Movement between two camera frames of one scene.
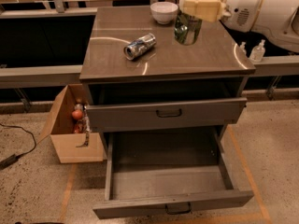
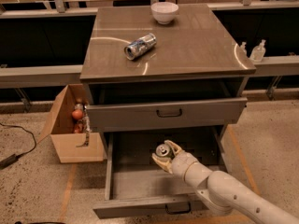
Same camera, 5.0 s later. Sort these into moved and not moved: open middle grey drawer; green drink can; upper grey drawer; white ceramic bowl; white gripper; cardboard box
Moved: white gripper; green drink can
Not moved: open middle grey drawer; white ceramic bowl; cardboard box; upper grey drawer
